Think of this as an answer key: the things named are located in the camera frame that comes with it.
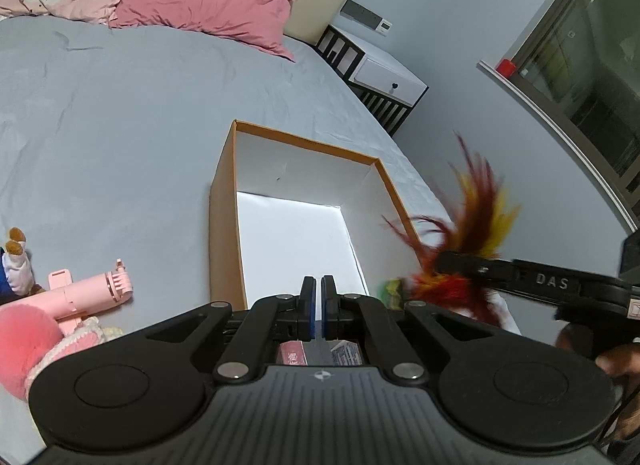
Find cream crochet bunny toy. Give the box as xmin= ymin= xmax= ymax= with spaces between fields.
xmin=27 ymin=316 xmax=125 ymax=389

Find colourful feather toy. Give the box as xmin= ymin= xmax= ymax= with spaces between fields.
xmin=377 ymin=130 xmax=524 ymax=334

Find window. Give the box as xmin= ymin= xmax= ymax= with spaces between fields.
xmin=476 ymin=0 xmax=640 ymax=247

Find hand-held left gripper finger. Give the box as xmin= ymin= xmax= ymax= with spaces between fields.
xmin=321 ymin=275 xmax=511 ymax=386
xmin=130 ymin=275 xmax=317 ymax=386

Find pink fluffy pompom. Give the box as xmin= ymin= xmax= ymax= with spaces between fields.
xmin=0 ymin=302 xmax=64 ymax=402

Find white blue printed box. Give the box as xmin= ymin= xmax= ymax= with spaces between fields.
xmin=329 ymin=338 xmax=365 ymax=366

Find dark red card box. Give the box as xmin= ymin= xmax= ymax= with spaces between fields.
xmin=277 ymin=339 xmax=310 ymax=366

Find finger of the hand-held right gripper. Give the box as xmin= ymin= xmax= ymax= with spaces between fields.
xmin=434 ymin=250 xmax=514 ymax=294

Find grey wall switch panel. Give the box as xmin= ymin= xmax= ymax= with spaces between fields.
xmin=338 ymin=0 xmax=381 ymax=28

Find sailor duck plush toy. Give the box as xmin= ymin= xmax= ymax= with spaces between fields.
xmin=0 ymin=227 xmax=37 ymax=305

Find person's right hand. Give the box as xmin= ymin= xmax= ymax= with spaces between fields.
xmin=556 ymin=327 xmax=640 ymax=381

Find black white nightstand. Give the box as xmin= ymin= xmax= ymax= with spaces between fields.
xmin=314 ymin=23 xmax=430 ymax=138

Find orange storage box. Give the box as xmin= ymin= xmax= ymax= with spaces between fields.
xmin=208 ymin=118 xmax=424 ymax=367

